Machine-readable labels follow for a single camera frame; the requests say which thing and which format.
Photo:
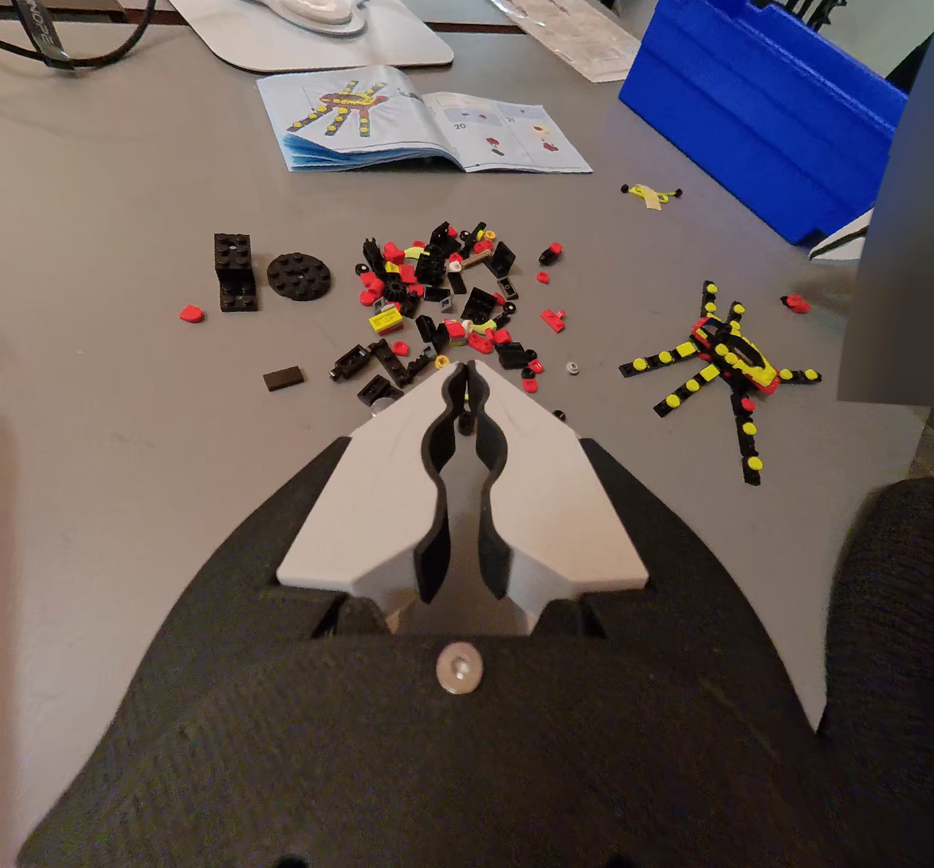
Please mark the person's dark knit sweater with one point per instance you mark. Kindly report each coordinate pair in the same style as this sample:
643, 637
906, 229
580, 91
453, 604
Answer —
890, 627

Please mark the black yellow lego spider model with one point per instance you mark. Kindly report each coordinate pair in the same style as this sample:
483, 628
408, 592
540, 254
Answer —
737, 357

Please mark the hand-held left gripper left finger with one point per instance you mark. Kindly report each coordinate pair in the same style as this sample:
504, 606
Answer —
350, 510

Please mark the red round lego piece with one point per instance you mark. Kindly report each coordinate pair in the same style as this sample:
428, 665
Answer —
795, 303

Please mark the black lego brick stack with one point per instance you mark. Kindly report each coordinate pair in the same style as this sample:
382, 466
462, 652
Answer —
235, 270

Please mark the pile of lego pieces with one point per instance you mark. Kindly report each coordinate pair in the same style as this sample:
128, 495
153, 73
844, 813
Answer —
438, 299

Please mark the clear plastic bag with sheet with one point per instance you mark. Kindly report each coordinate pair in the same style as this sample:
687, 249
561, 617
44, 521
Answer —
562, 22

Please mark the black round lego plate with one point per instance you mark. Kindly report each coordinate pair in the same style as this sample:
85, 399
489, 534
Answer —
299, 276

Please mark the red lego plate with clip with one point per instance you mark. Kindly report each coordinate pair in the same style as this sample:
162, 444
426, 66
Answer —
552, 319

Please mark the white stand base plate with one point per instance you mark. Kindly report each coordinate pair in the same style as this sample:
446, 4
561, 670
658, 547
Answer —
255, 36

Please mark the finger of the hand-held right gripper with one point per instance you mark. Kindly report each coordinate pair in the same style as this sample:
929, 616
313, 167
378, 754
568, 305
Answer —
846, 241

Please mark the black and red lego piece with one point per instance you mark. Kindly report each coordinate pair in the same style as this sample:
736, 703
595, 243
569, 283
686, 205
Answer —
551, 253

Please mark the lego instruction booklet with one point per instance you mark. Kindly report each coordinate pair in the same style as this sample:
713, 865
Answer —
408, 124

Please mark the blue plastic bin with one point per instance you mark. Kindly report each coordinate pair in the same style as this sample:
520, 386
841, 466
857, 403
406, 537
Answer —
759, 117

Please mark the small black round lego piece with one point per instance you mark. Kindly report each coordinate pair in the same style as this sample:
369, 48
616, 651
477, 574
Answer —
465, 423

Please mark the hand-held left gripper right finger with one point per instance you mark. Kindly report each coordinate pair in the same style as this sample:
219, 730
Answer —
569, 510

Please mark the dark brown lego tile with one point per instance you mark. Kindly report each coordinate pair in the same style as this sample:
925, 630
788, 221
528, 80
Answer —
284, 378

